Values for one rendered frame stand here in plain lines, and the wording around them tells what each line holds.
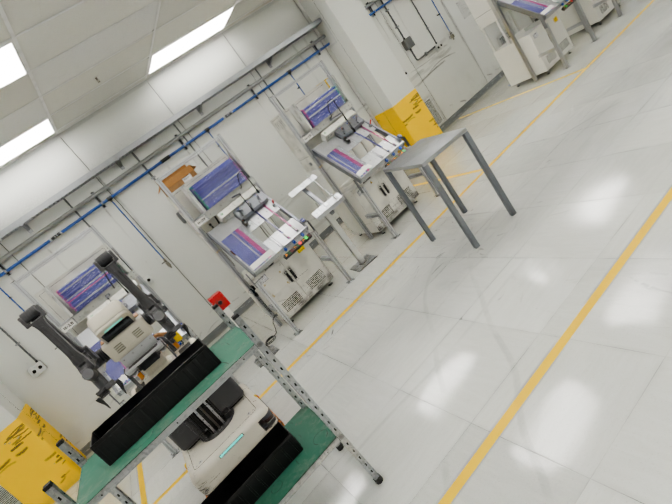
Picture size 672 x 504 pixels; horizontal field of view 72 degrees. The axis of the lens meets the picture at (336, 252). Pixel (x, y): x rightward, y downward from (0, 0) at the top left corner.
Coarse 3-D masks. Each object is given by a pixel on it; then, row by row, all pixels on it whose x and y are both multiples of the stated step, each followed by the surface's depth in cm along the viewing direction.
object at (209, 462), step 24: (240, 384) 348; (240, 408) 313; (264, 408) 297; (216, 432) 308; (240, 432) 289; (264, 432) 294; (192, 456) 299; (216, 456) 283; (240, 456) 288; (192, 480) 278; (216, 480) 281
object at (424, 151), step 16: (464, 128) 338; (416, 144) 396; (432, 144) 359; (448, 144) 336; (400, 160) 383; (416, 160) 349; (432, 160) 406; (480, 160) 345; (432, 176) 334; (400, 192) 400; (496, 192) 357; (448, 208) 345; (464, 208) 421; (512, 208) 359; (464, 224) 347; (432, 240) 415
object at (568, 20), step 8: (544, 0) 719; (584, 0) 678; (592, 0) 671; (600, 0) 679; (608, 0) 688; (616, 0) 648; (560, 8) 709; (568, 8) 701; (576, 8) 690; (584, 8) 685; (592, 8) 677; (600, 8) 679; (608, 8) 687; (616, 8) 652; (560, 16) 717; (568, 16) 708; (576, 16) 700; (592, 16) 684; (600, 16) 679; (568, 24) 716; (584, 24) 696; (592, 24) 692; (600, 24) 688; (568, 32) 724
